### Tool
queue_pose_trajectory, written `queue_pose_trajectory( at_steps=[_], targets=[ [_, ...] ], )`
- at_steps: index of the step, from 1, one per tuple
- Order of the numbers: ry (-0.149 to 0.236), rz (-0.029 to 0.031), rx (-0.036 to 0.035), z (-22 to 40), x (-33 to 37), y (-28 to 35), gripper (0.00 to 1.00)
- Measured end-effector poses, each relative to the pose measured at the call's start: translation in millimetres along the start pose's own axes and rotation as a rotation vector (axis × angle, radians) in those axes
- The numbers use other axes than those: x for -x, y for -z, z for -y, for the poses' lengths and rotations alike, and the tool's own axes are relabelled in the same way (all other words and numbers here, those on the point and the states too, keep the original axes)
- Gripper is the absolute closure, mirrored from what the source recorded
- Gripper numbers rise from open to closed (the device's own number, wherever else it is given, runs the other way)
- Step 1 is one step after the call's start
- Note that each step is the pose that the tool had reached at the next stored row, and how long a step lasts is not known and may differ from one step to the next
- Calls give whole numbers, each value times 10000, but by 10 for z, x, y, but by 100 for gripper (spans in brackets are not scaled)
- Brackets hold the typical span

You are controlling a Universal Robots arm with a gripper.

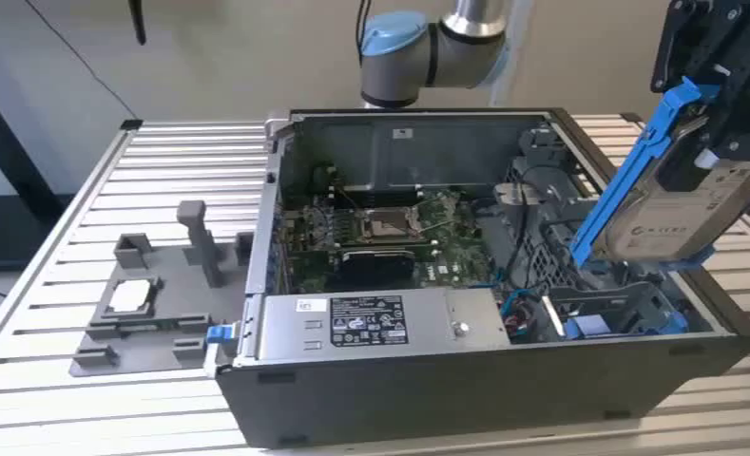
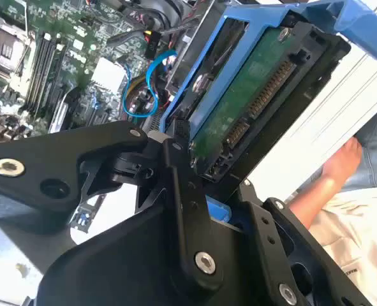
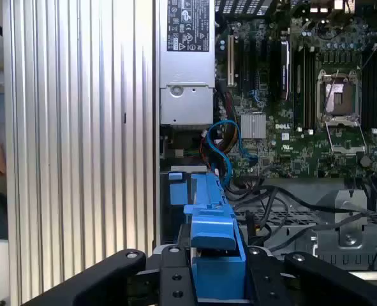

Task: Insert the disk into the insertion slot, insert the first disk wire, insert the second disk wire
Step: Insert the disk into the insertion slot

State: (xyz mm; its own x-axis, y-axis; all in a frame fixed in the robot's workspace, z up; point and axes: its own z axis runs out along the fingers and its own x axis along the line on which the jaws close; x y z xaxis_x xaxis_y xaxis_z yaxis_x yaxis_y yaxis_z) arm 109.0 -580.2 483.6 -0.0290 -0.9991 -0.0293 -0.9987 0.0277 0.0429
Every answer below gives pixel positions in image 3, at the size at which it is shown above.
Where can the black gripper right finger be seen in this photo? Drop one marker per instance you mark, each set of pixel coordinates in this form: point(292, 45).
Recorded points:
point(261, 280)

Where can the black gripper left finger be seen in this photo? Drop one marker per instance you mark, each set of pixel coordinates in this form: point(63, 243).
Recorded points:
point(172, 280)

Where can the hard disk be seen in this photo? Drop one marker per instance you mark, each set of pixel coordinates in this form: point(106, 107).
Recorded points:
point(212, 223)

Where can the blue plastic disk bay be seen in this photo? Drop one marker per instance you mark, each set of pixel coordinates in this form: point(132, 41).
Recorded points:
point(177, 191)

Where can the black RAM slot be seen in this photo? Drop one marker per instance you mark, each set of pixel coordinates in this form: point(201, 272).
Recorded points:
point(311, 92)
point(300, 92)

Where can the white expansion slot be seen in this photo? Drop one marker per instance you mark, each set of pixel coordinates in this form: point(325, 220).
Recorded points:
point(230, 60)

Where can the grey metal drive cage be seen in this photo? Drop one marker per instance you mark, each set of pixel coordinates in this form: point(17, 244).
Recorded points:
point(351, 248)

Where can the green Dell motherboard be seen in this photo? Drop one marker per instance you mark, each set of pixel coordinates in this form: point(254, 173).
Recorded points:
point(271, 153)

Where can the silver chipset heatsink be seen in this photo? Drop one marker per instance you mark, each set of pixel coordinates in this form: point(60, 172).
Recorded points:
point(253, 126)

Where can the silver power supply unit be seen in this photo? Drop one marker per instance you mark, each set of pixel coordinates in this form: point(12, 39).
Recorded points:
point(185, 105)

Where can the black open PC case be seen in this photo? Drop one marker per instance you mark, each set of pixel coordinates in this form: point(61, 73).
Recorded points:
point(157, 95)

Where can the CPU socket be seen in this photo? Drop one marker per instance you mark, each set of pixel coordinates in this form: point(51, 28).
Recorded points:
point(338, 99)

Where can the thin metal locking lever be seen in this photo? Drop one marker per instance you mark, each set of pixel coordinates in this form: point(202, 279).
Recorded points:
point(373, 51)

